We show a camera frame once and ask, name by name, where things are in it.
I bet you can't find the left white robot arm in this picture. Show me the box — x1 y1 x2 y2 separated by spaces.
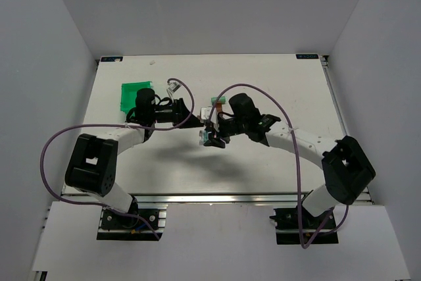
64 88 203 215

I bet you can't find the brown arch block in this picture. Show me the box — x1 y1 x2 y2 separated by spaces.
215 103 222 113

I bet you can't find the green plastic bin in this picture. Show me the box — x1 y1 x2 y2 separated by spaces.
120 81 153 114

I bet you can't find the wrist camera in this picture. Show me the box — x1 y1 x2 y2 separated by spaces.
199 107 218 131
166 81 181 95

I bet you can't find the left blue corner label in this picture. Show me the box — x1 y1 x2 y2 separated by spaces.
100 56 123 63

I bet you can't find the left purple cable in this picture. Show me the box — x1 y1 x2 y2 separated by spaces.
39 78 195 203

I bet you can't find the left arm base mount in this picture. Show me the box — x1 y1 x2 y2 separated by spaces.
97 207 166 242

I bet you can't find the white cube block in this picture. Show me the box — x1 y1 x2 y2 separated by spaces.
199 107 217 124

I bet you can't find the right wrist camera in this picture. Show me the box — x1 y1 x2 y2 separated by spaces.
199 107 218 131

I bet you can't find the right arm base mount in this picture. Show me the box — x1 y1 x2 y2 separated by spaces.
269 207 339 245

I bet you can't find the green cylinder block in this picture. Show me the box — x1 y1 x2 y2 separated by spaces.
210 96 226 104

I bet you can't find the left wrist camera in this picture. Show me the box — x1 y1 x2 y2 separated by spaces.
166 81 181 95

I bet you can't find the aluminium table frame rail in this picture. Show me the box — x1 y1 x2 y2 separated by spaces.
320 55 376 205

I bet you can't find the right blue corner label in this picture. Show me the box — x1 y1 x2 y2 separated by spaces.
295 53 319 60

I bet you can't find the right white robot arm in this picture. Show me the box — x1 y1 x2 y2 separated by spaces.
199 93 376 217

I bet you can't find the blue corner label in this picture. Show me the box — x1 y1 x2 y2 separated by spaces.
100 56 123 63
295 53 319 60

